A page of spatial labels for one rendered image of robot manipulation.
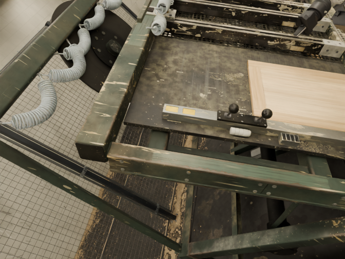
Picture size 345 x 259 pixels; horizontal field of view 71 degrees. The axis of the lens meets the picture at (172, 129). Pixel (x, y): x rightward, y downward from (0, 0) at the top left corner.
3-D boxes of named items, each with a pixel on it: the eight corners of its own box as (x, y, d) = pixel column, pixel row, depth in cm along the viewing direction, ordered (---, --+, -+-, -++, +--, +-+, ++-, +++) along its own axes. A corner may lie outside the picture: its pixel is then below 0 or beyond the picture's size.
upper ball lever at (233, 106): (230, 121, 99) (240, 113, 86) (221, 119, 99) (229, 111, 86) (231, 112, 99) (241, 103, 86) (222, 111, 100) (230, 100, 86)
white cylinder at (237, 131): (229, 135, 98) (249, 139, 98) (231, 130, 96) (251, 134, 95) (229, 130, 100) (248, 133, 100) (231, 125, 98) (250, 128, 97)
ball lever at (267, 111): (260, 126, 98) (273, 118, 85) (250, 124, 98) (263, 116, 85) (261, 117, 99) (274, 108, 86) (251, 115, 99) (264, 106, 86)
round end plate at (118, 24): (149, 121, 156) (25, 33, 120) (143, 125, 160) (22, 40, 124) (167, 53, 208) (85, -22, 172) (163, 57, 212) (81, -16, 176)
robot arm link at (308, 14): (298, 34, 131) (313, 17, 130) (314, 37, 123) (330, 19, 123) (292, 16, 122) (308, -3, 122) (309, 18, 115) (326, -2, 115)
